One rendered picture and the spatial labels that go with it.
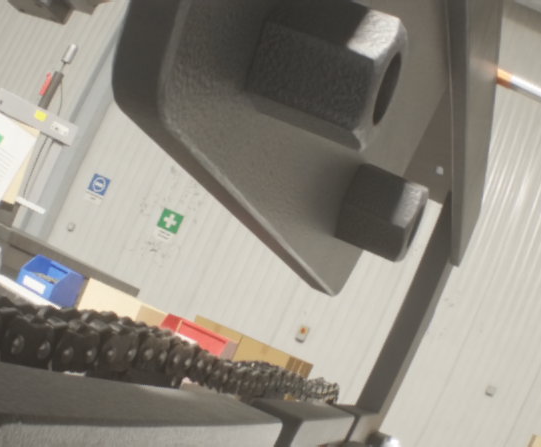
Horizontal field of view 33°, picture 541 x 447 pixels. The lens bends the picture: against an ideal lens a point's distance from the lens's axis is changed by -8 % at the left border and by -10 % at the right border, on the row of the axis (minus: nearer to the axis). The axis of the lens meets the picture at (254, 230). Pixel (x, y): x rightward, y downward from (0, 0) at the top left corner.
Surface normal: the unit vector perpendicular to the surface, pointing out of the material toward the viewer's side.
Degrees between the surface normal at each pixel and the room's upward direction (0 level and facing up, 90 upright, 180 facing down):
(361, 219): 137
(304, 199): 90
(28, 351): 90
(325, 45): 120
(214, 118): 90
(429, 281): 90
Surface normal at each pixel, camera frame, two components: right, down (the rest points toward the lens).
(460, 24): -0.41, 0.91
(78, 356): 0.89, 0.38
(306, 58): -0.37, 0.29
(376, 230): -0.43, 0.54
